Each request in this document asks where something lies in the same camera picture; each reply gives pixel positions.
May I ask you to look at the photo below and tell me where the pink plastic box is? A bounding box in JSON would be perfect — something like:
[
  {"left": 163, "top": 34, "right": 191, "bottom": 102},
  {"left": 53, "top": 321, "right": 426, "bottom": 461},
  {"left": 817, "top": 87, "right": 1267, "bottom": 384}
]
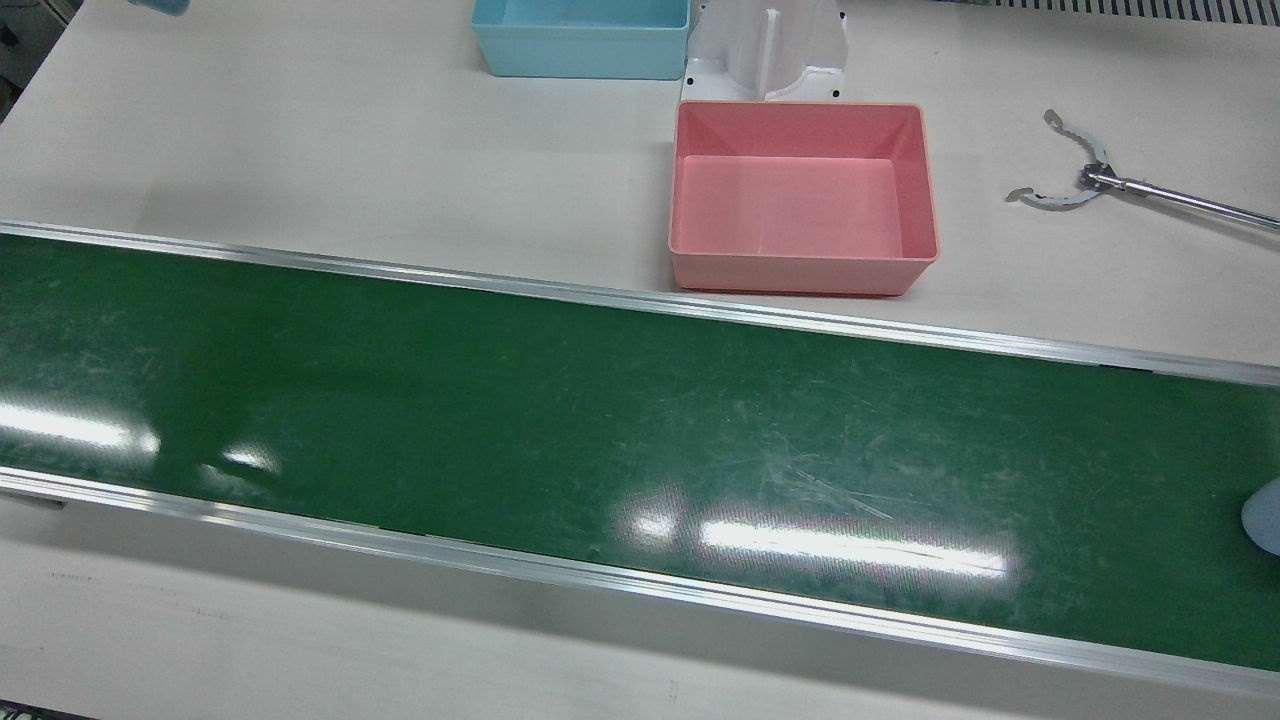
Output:
[{"left": 667, "top": 100, "right": 941, "bottom": 298}]

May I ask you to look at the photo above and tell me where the black ribbed grating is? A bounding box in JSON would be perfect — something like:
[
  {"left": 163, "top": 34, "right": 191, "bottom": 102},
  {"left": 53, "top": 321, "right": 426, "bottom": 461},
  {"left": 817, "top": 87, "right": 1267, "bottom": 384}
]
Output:
[{"left": 955, "top": 0, "right": 1280, "bottom": 26}]

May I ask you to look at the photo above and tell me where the green belt conveyor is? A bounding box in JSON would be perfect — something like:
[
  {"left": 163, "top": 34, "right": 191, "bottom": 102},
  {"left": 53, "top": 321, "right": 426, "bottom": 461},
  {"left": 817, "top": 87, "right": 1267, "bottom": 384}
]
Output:
[{"left": 0, "top": 220, "right": 1280, "bottom": 701}]

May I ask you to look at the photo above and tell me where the metal reacher grabber tool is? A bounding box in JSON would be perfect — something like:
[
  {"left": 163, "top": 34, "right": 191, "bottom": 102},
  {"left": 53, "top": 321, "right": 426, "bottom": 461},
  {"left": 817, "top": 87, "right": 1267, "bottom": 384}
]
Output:
[{"left": 1005, "top": 108, "right": 1280, "bottom": 233}]

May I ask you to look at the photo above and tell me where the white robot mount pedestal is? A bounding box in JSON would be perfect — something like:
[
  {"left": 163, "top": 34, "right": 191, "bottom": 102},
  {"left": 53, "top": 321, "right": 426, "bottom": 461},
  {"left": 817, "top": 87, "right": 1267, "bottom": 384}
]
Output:
[{"left": 686, "top": 0, "right": 853, "bottom": 103}]

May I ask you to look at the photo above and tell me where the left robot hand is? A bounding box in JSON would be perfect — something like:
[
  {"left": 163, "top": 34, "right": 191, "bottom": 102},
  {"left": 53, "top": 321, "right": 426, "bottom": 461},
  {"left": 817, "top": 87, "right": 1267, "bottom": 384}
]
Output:
[{"left": 1240, "top": 477, "right": 1280, "bottom": 557}]

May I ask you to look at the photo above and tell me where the blue plastic box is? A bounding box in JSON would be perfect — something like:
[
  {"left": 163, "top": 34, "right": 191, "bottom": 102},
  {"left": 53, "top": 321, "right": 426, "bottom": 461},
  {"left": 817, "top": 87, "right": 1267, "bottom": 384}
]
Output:
[{"left": 470, "top": 0, "right": 693, "bottom": 81}]

